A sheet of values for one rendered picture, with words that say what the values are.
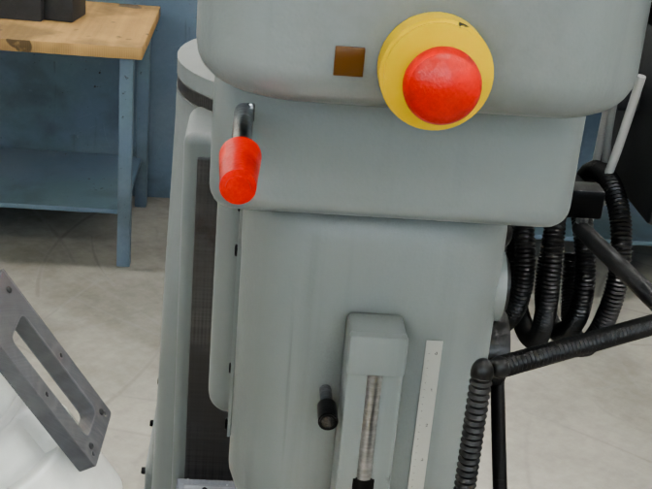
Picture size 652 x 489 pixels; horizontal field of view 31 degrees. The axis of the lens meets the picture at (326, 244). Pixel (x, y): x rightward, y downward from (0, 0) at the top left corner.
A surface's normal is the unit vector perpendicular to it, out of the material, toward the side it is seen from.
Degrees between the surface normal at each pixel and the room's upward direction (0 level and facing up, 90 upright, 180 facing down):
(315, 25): 90
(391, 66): 90
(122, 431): 0
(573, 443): 0
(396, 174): 90
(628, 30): 90
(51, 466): 70
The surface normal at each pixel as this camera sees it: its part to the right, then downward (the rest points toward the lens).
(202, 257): 0.04, 0.39
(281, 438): -0.25, 0.36
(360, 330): 0.08, -0.92
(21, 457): 0.61, 0.12
